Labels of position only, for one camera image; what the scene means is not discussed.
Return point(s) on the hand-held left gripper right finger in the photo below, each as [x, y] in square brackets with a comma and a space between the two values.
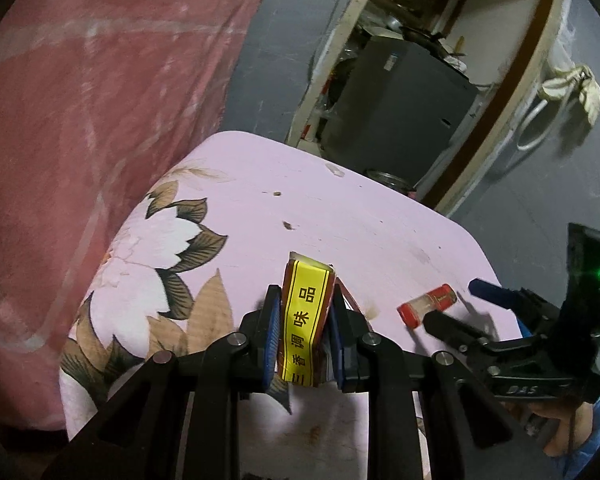
[336, 342]

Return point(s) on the person's right forearm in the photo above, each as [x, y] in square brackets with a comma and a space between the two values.
[590, 440]

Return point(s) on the wooden door frame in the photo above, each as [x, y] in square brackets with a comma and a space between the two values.
[500, 110]

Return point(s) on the grey cabinet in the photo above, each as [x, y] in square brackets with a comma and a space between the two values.
[395, 110]

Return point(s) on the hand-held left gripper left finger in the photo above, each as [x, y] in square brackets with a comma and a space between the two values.
[270, 347]

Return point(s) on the yellow and red seasoning box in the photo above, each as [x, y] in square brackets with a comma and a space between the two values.
[305, 310]

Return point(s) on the metal bowl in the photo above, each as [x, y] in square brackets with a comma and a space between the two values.
[390, 181]

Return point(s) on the pink blanket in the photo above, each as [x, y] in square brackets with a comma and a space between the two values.
[80, 110]

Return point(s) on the dark pan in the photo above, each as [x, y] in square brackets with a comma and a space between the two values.
[422, 35]

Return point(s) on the person's right hand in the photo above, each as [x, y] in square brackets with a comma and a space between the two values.
[560, 427]

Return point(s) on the small red capped bottle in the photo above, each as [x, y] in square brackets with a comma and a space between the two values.
[427, 306]

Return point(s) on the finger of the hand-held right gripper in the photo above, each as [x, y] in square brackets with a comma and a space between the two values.
[450, 327]
[495, 292]

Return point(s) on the pink floral table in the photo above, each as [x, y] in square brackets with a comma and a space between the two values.
[305, 220]

